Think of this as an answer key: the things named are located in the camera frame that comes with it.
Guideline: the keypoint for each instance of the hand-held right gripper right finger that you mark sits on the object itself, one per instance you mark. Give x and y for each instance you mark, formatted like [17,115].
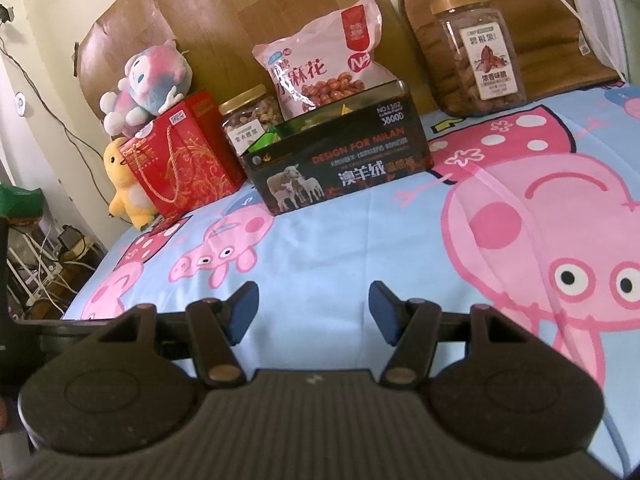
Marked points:
[382,312]

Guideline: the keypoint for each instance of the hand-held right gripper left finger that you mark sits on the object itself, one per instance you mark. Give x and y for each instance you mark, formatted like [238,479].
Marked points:
[245,310]

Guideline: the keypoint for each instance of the black printed cardboard box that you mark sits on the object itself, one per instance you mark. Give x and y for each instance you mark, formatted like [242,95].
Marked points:
[345,165]

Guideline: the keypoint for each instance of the green snack packet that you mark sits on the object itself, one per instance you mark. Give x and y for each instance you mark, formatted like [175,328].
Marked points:
[267,141]

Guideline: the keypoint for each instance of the yellow brown snack packet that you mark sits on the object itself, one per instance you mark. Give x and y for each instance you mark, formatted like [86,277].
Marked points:
[346,110]

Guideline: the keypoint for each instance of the white power strip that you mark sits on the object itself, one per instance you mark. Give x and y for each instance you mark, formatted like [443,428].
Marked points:
[37,280]

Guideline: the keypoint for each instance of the cartoon pig printed bedsheet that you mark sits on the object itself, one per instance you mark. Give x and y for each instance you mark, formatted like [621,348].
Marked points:
[325,240]

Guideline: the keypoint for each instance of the green plastic bag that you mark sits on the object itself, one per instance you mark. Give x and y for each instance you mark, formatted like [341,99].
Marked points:
[20,202]

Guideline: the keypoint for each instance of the red gift bag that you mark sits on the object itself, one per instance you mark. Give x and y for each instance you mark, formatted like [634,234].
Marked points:
[190,160]

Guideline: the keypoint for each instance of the yellow duck plush toy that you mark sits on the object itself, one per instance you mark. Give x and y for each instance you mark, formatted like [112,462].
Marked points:
[125,185]

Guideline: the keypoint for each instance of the cashew jar with gold lid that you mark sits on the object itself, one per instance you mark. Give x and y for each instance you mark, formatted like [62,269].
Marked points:
[250,120]

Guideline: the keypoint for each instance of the pink and blue plush toy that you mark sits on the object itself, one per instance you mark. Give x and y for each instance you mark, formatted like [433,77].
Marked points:
[150,85]

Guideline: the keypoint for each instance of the pink snack bag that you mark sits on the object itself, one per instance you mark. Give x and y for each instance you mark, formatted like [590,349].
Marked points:
[325,65]

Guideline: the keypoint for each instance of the pecan jar with gold lid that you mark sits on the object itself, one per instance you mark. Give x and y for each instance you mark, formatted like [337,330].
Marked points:
[480,60]

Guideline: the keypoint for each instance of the wooden board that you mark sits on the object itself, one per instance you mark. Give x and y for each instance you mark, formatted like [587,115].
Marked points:
[225,20]

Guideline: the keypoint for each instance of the brown cushion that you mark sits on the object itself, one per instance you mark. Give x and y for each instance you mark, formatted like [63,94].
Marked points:
[550,20]

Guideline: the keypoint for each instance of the round wall socket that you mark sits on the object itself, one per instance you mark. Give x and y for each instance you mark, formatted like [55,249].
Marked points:
[20,104]

